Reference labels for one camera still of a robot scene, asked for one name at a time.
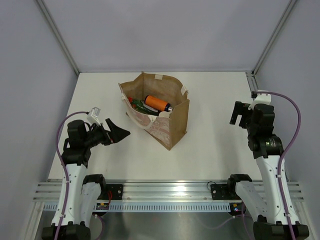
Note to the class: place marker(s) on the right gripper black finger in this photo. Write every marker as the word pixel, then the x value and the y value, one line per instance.
pixel 237 111
pixel 243 121

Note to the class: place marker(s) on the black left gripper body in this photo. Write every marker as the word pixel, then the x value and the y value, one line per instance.
pixel 99 135

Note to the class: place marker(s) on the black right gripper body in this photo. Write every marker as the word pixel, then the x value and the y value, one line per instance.
pixel 250 127

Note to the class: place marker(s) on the green dish soap bottle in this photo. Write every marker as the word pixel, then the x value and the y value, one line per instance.
pixel 139 106

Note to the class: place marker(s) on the orange spray bottle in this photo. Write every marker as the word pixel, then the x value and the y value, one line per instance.
pixel 158 104

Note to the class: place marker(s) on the beige pump bottle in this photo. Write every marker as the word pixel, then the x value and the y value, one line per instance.
pixel 165 114

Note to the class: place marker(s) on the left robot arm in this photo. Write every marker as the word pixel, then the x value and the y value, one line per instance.
pixel 80 191

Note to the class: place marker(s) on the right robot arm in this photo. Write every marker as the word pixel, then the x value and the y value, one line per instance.
pixel 274 217

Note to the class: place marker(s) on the brown canvas tote bag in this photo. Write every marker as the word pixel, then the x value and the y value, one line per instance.
pixel 167 131

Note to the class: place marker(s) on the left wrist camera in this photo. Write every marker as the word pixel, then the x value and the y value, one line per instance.
pixel 93 116

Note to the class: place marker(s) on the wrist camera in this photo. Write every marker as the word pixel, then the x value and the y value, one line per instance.
pixel 93 116
pixel 259 97

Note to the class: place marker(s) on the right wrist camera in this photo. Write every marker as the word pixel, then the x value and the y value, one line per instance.
pixel 259 97

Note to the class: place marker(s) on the right side aluminium rail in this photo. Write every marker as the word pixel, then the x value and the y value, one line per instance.
pixel 252 82

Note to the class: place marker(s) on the aluminium rail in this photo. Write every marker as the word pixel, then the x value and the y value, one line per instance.
pixel 252 82
pixel 140 191

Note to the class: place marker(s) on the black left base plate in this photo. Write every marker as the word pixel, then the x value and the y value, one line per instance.
pixel 115 191

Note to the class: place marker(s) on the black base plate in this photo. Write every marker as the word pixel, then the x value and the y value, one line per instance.
pixel 222 192
pixel 115 191

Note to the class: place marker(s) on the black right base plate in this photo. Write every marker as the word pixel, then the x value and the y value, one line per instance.
pixel 222 192

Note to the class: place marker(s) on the white slotted cable duct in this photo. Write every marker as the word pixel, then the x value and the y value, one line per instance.
pixel 164 207

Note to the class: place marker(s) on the aluminium front rail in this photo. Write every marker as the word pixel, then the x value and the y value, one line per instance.
pixel 140 191

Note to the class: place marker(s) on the right aluminium frame post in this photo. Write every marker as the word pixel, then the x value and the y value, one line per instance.
pixel 275 34

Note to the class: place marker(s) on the aluminium frame post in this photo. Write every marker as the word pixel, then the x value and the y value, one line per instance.
pixel 275 34
pixel 48 18

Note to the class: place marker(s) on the left aluminium frame post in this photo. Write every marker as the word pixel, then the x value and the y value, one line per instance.
pixel 48 18

